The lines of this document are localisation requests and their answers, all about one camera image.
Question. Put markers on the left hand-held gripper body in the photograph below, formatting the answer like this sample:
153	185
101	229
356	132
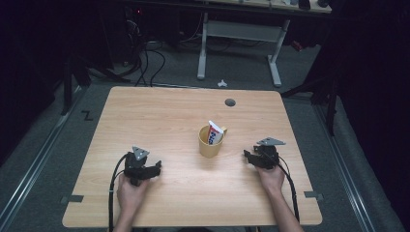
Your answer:
135	166

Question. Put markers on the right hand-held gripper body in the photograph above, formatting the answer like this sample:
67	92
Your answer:
267	156

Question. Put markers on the white toothpaste tube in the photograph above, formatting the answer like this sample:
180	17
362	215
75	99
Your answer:
214	133

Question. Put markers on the yellow cup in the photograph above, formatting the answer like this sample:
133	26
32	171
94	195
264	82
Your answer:
209	146

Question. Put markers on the person's right hand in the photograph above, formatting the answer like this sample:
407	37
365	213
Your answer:
272	179

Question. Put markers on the person's left hand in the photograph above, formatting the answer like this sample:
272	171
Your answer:
130	195

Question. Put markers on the grey tape piece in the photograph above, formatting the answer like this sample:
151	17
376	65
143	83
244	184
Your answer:
314	195
73	199

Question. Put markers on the crumpled white paper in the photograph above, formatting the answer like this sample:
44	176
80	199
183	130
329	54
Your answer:
222	83

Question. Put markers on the black metal stand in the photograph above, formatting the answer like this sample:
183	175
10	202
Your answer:
330	106
67	87

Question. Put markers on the red object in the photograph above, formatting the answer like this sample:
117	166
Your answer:
297	45

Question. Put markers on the dark computer tower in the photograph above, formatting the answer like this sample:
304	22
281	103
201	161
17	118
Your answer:
133	32

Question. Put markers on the metal floor rail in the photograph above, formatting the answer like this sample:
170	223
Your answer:
348	170
32	167

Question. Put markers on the white metal desk frame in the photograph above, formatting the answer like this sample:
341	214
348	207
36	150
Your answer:
240	30

